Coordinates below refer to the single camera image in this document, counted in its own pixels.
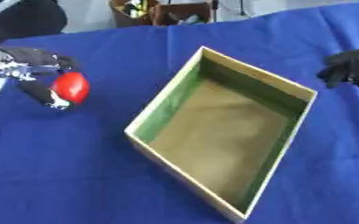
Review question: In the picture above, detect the person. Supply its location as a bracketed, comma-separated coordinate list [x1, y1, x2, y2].
[0, 0, 69, 47]

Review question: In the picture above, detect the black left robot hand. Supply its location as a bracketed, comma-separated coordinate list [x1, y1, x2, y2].
[0, 46, 81, 111]

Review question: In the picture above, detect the red toy apple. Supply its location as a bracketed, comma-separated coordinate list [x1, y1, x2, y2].
[49, 71, 93, 106]

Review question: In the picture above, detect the tan open cardboard box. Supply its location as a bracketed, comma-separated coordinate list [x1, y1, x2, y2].
[123, 45, 320, 224]

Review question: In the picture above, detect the brown cardboard box with items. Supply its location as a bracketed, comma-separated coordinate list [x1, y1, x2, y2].
[107, 0, 216, 29]

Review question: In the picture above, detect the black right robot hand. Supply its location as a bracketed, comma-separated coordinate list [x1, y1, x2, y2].
[315, 48, 359, 89]

